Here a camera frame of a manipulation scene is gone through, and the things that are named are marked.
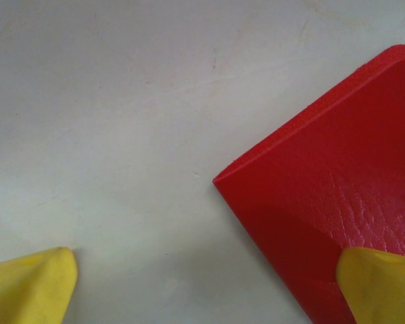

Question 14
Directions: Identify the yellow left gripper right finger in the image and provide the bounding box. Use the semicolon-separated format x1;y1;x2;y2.
335;246;405;324

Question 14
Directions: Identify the red leather card holder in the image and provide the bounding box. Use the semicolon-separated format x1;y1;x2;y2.
211;44;405;324

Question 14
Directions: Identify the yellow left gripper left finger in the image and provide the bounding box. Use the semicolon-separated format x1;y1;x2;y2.
0;246;79;324

